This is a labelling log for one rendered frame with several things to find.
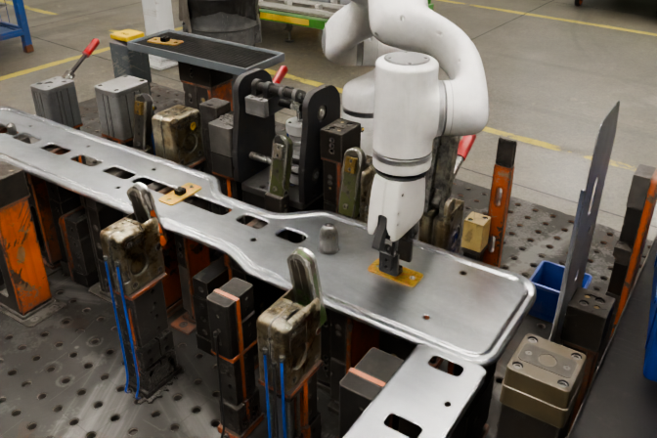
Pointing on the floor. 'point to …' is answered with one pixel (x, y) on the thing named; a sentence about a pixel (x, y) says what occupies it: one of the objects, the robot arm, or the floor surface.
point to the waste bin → (221, 13)
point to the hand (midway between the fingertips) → (396, 255)
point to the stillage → (15, 3)
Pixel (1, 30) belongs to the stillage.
